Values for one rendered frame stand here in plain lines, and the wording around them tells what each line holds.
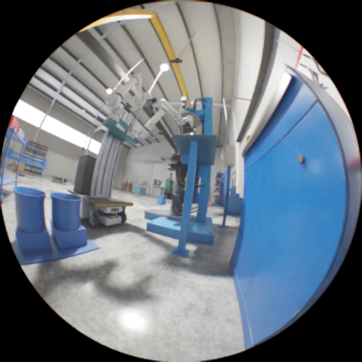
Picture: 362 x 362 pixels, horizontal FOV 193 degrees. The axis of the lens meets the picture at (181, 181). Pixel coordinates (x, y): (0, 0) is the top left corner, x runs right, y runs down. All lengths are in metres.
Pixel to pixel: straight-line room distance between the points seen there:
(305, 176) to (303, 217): 0.10
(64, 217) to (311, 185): 1.11
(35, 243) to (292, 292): 1.10
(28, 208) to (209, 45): 6.97
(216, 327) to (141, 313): 0.30
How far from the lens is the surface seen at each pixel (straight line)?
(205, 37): 6.60
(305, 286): 0.34
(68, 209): 0.86
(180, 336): 0.55
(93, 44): 6.55
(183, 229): 0.90
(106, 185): 1.65
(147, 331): 0.55
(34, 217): 0.85
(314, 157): 0.33
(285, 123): 0.44
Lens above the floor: 0.52
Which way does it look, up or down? 7 degrees up
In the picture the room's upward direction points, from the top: 7 degrees clockwise
